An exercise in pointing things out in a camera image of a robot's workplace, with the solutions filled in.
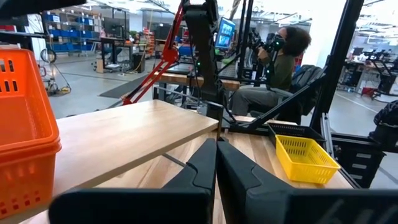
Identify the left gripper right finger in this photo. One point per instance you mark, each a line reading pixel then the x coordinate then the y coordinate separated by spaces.
pixel 280 205

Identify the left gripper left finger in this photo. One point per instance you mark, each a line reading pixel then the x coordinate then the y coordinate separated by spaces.
pixel 174 202

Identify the yellow plastic basket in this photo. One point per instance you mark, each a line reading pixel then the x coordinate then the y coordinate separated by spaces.
pixel 306 158

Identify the black plastic basket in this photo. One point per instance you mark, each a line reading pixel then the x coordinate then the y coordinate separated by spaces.
pixel 295 130

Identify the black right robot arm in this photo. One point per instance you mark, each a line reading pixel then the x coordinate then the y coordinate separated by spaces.
pixel 203 56

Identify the black background robot arm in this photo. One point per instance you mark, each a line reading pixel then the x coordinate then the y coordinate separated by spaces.
pixel 385 124

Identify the wooden shelf with black legs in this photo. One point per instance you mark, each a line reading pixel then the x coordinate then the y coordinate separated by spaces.
pixel 124 137

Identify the wooden background table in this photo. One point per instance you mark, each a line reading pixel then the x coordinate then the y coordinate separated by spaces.
pixel 180 79

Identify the black office chair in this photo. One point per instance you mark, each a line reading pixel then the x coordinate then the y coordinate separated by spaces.
pixel 308 79

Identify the seated person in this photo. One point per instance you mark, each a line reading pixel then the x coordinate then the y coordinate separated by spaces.
pixel 283 71

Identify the black trash bin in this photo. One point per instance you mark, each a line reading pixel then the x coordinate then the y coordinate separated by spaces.
pixel 138 63

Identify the red desk lamp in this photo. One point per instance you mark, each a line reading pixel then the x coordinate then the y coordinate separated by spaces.
pixel 169 54

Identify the cardboard box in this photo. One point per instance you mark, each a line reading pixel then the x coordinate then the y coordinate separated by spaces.
pixel 99 66

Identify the black background desk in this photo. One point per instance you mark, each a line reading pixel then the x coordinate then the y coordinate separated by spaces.
pixel 118 42

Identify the monitor with blue screen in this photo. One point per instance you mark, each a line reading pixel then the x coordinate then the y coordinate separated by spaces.
pixel 225 32

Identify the black computer monitor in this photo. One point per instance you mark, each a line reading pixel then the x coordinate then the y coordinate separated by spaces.
pixel 113 27

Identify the rack with blue bins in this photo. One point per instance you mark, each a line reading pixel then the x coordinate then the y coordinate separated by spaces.
pixel 70 34

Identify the black metal table frame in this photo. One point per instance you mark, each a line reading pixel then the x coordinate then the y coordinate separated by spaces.
pixel 339 62

